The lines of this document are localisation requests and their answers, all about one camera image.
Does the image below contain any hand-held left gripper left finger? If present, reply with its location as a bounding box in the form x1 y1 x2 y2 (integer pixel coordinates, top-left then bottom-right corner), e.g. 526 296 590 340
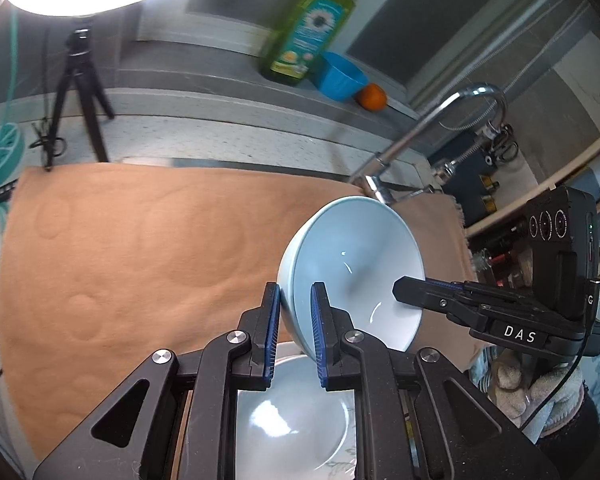
32 282 283 480

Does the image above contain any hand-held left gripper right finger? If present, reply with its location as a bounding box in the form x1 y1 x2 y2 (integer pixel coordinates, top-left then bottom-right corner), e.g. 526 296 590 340
310 282 567 480

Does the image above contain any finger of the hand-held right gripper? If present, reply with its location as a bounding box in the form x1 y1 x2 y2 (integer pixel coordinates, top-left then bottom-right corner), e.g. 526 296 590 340
393 275 481 329
424 278 532 307

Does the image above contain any pale green bowl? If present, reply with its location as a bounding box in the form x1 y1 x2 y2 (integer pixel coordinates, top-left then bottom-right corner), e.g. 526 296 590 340
276 196 427 356

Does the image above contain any floral deep plate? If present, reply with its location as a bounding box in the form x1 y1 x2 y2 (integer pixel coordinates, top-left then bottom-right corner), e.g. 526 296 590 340
235 342 358 480

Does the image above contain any person's right hand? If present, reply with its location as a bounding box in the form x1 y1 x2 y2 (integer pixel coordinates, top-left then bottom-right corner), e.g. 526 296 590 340
492 355 586 431

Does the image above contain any wooden shelf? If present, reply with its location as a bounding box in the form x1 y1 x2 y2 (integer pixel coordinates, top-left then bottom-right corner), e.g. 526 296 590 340
465 125 600 241

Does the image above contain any grey bottle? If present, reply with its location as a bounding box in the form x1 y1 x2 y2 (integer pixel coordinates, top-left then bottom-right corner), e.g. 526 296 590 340
575 154 600 196

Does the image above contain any peach cloth mat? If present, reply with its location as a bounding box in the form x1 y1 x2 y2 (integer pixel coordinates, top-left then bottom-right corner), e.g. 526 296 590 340
0 162 481 466

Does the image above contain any chrome faucet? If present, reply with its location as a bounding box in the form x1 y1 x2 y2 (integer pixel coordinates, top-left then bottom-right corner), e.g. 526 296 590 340
347 82 510 206

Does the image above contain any orange fruit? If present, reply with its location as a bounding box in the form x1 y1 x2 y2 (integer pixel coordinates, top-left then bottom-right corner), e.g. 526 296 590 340
357 83 387 112

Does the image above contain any small blue bowl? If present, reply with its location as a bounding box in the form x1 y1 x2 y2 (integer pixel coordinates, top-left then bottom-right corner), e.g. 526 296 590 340
317 51 368 102

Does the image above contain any green dish soap bottle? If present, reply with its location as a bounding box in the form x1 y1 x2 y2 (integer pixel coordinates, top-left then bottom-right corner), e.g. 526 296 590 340
259 0 376 87

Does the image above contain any black tripod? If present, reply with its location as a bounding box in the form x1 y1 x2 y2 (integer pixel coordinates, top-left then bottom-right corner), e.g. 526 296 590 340
30 27 116 173

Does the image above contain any black cable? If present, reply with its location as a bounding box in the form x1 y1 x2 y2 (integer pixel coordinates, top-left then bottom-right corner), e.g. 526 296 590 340
519 340 588 428

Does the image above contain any teal hose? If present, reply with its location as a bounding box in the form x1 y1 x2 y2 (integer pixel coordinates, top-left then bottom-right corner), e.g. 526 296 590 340
0 10 26 311

